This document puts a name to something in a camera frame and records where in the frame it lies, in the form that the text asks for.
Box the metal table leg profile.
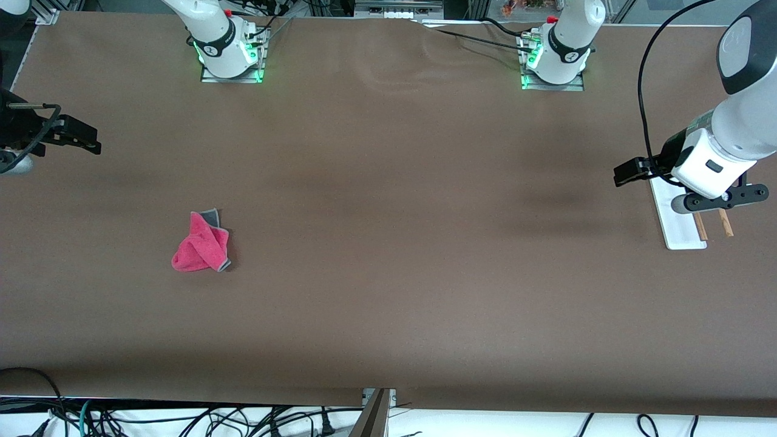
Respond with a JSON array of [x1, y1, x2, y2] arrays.
[[348, 388, 397, 437]]

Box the short black table cable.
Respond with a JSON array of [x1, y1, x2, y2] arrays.
[[481, 17, 534, 39]]

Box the black looped floor cable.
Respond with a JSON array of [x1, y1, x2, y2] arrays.
[[0, 367, 67, 437]]

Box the aluminium frame corner profile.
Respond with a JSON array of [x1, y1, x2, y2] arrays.
[[33, 0, 62, 25]]

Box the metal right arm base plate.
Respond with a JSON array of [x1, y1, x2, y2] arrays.
[[200, 27, 266, 84]]

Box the pink towel with grey edge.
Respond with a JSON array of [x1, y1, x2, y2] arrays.
[[171, 208, 232, 273]]

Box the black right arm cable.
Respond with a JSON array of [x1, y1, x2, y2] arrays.
[[0, 102, 63, 175]]

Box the long black table cable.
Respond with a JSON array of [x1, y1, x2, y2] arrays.
[[432, 28, 536, 55]]

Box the white towel rack wooden bars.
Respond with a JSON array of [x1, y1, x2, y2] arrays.
[[650, 175, 735, 251]]

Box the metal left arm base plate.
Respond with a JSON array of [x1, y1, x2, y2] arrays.
[[520, 33, 585, 92]]

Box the white power strip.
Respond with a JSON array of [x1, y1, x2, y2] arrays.
[[355, 0, 444, 19]]

